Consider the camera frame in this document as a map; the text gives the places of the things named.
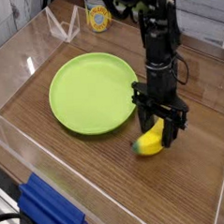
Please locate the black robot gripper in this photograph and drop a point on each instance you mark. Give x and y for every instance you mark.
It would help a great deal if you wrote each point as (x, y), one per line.
(158, 97)

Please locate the green round plate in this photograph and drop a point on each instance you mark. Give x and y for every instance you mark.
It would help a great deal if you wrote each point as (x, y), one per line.
(91, 94)

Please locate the yellow toy banana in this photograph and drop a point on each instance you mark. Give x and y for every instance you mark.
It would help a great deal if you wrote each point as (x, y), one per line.
(150, 143)

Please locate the clear acrylic enclosure wall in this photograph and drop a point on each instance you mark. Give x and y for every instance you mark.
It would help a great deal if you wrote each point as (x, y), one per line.
(100, 174)

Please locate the yellow labelled tin can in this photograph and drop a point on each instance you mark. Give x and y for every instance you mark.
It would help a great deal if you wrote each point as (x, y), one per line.
(97, 16)

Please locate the blue plastic clamp block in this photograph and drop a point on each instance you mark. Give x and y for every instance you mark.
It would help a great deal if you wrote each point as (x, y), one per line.
(45, 205)

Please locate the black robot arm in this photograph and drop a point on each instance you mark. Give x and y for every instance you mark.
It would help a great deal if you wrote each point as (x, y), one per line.
(158, 27)

